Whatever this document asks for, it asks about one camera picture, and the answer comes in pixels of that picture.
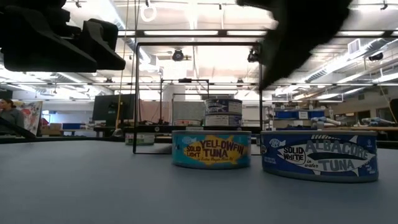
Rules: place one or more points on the colourful poster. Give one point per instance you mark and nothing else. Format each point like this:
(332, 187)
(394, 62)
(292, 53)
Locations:
(32, 115)

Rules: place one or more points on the wooden shelf with black frame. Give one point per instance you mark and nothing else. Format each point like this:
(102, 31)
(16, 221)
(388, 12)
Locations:
(217, 128)

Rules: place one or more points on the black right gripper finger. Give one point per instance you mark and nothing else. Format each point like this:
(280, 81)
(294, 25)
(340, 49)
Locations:
(283, 59)

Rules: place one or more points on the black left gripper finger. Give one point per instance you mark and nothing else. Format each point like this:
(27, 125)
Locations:
(46, 53)
(102, 46)

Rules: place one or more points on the silver-lidded tuna can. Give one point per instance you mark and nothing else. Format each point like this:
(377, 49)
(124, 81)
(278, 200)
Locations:
(186, 122)

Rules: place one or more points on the teal yellowfin tuna can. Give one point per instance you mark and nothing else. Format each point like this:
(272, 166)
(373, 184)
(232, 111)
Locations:
(211, 149)

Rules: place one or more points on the blue storage box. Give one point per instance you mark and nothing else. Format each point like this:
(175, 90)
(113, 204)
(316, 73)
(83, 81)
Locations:
(295, 114)

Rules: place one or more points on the black aluminium table frame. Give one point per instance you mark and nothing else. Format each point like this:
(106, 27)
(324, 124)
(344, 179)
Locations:
(62, 140)

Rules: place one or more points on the overhead light bar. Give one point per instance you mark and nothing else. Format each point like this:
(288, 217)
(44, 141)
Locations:
(186, 32)

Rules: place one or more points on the grey perforated panel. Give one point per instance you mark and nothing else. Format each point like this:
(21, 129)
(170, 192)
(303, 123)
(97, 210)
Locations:
(188, 110)

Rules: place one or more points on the black ceiling camera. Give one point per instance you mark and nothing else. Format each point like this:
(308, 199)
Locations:
(252, 56)
(178, 55)

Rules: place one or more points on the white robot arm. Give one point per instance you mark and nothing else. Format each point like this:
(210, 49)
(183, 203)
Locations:
(377, 120)
(323, 120)

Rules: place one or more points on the pink partition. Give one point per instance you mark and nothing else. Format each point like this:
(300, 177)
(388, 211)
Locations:
(155, 110)

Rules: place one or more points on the dark blue albacore tuna can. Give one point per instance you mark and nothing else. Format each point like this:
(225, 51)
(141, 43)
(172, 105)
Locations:
(320, 155)
(222, 106)
(222, 120)

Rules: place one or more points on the person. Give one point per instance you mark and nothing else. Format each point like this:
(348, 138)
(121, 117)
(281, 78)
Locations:
(11, 116)

